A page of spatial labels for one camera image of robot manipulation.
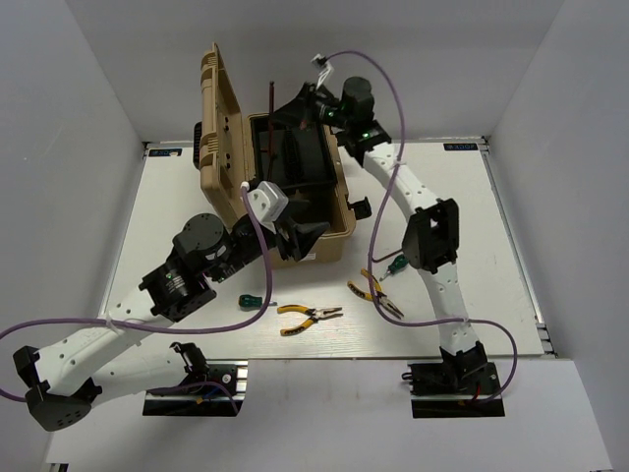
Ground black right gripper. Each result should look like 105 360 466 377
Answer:
269 82 353 132

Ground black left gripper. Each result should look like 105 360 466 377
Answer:
209 195 330 283

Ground dark hex key large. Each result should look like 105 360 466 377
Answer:
267 81 311 132

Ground tan plastic toolbox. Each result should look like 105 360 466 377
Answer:
193 44 371 264

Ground dark hex key small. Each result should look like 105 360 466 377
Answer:
372 249 403 264

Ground green stubby screwdriver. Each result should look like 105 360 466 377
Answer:
238 294 265 311
379 254 409 281

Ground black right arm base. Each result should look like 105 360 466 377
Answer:
401 363 505 419

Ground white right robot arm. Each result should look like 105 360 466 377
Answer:
270 77 487 392

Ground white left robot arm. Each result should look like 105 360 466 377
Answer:
13 213 327 432

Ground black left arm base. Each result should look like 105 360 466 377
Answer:
143 360 249 418

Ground black toolbox inner tray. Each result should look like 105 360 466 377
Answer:
249 114 337 200

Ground yellow pliers centre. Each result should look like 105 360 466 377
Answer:
276 305 343 337

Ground yellow pliers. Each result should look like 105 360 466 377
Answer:
276 305 343 337
347 268 404 320

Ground yellow pliers right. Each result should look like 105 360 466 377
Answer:
347 268 404 320

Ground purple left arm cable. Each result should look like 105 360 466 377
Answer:
0 182 275 413

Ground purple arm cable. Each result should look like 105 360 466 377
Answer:
0 182 275 413
323 49 518 405

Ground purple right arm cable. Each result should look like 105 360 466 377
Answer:
323 49 518 405

